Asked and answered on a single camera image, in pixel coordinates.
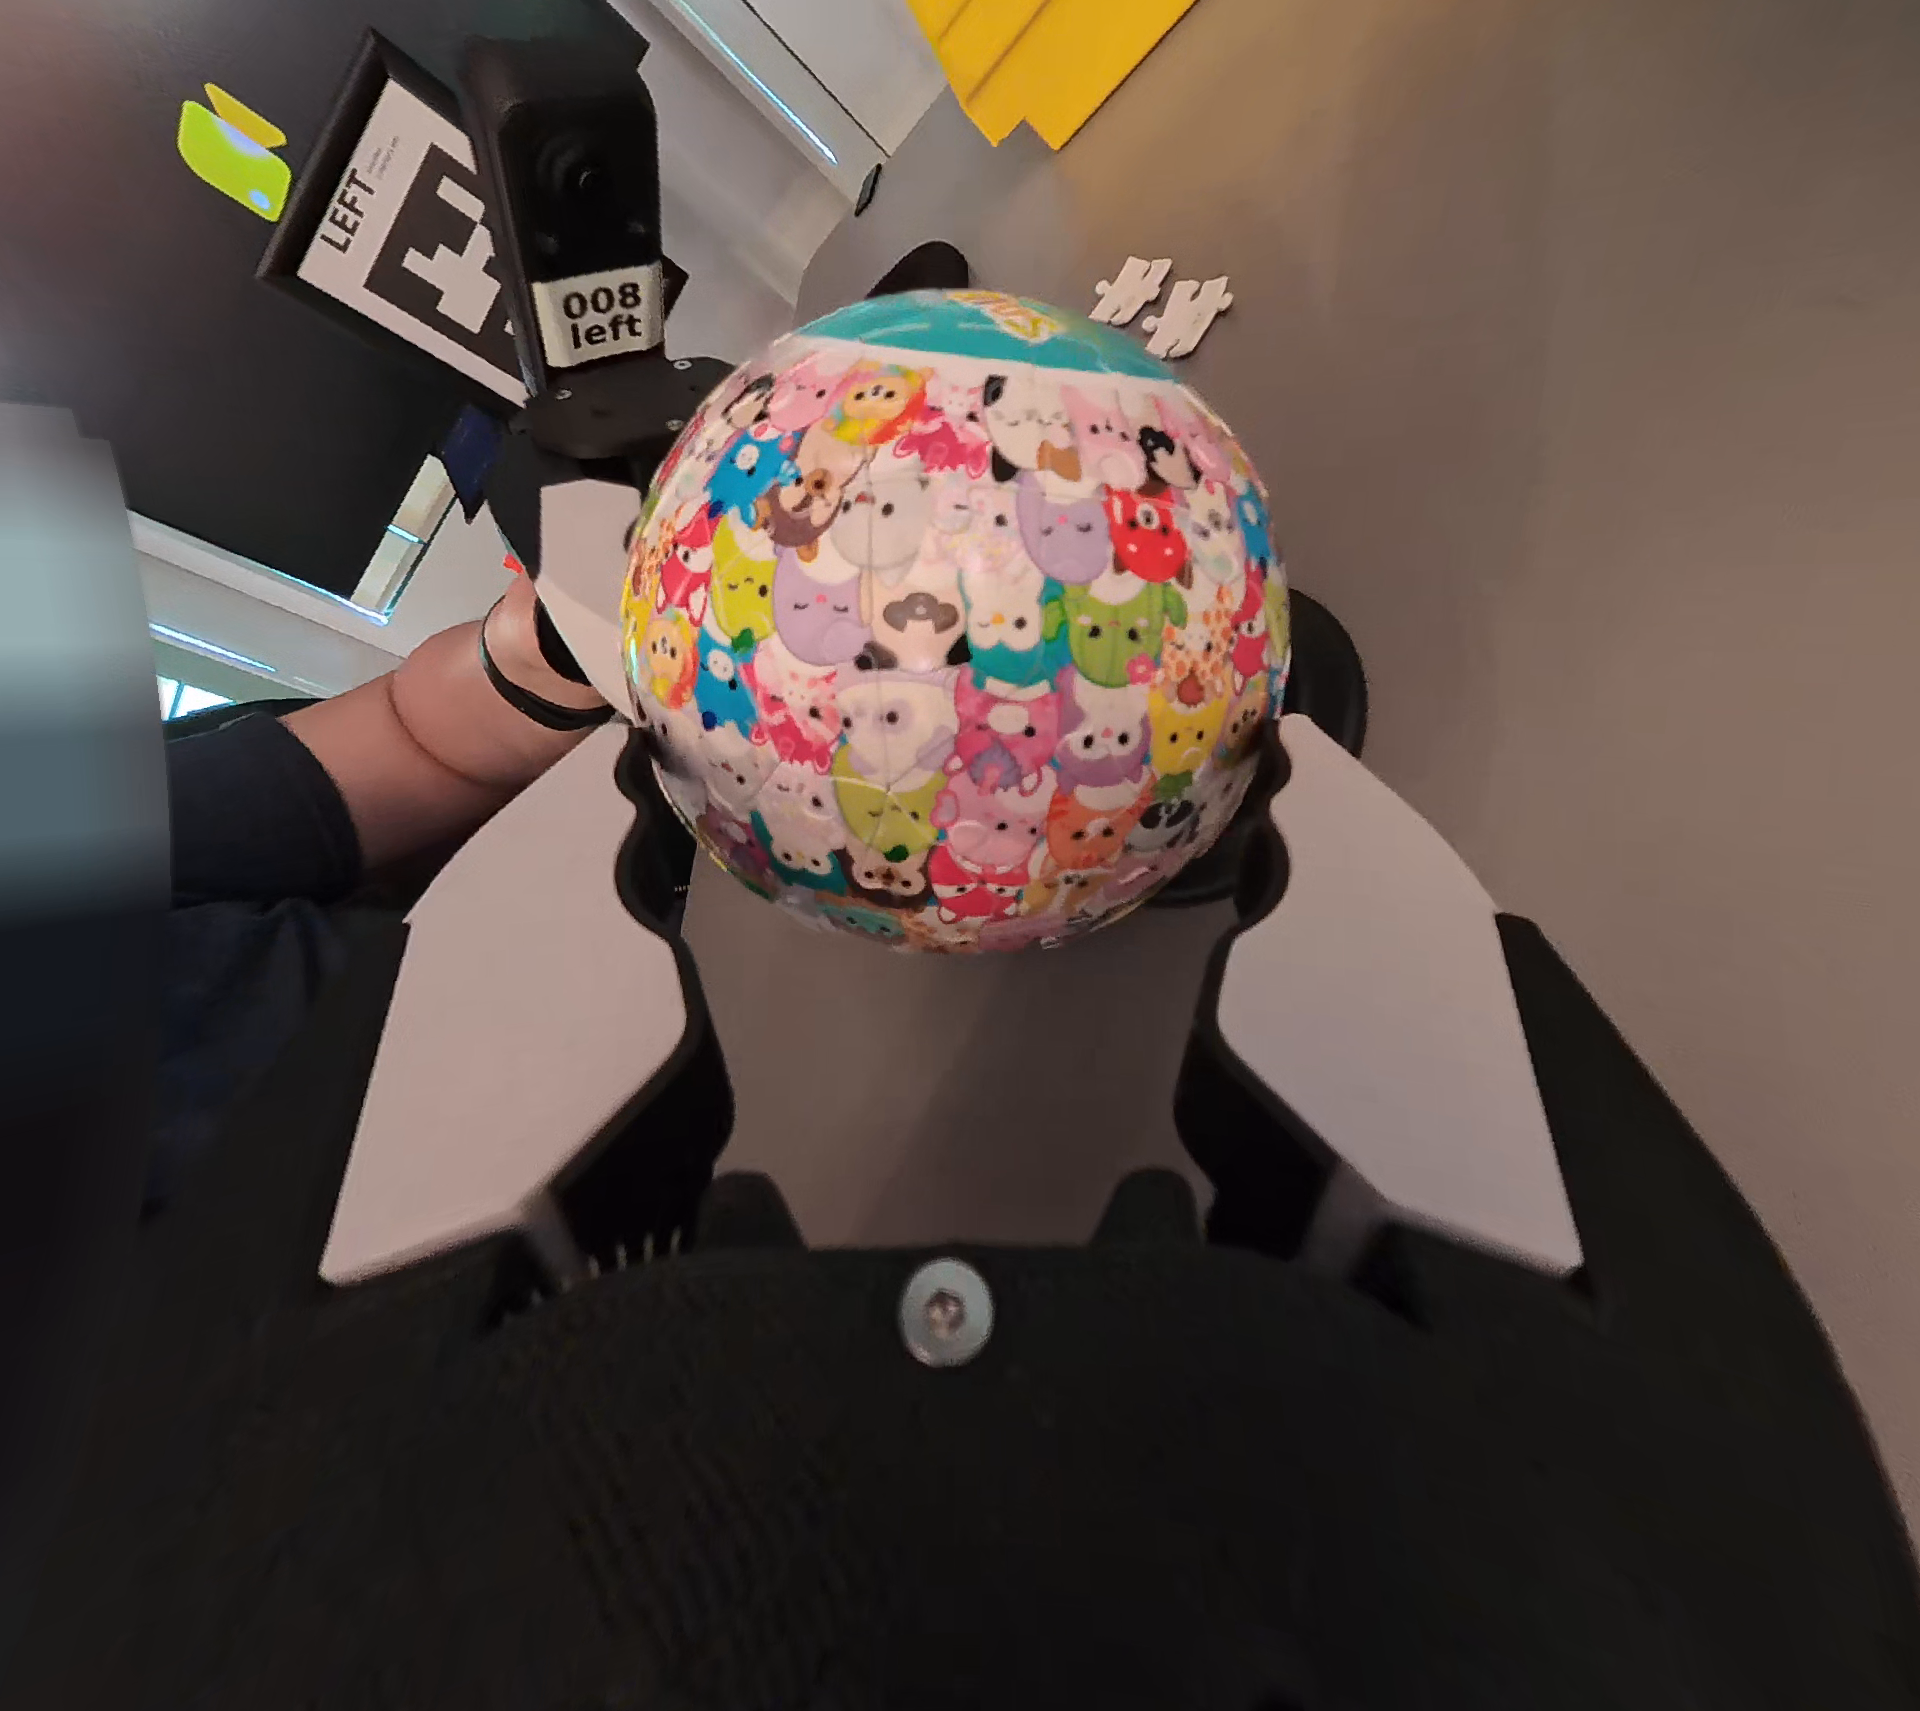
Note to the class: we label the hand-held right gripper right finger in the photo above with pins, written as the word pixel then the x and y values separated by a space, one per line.
pixel 1394 1036

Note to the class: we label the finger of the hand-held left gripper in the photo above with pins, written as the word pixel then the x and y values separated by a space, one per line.
pixel 914 278
pixel 585 556

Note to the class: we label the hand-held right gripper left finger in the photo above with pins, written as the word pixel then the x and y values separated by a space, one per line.
pixel 510 1036

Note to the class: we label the colourful puzzle ball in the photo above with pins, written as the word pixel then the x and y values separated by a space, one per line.
pixel 960 632

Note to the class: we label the person's left forearm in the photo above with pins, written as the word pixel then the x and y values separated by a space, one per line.
pixel 254 796

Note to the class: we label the white puzzle piece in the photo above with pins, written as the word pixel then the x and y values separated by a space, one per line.
pixel 1188 316
pixel 1131 290

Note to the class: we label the person's left hand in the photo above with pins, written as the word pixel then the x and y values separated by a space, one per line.
pixel 464 736

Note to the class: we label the person's dark blue clothing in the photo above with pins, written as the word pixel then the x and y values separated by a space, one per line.
pixel 240 1022

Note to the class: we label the neon yellow wall sign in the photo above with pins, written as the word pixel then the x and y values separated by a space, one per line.
pixel 232 150

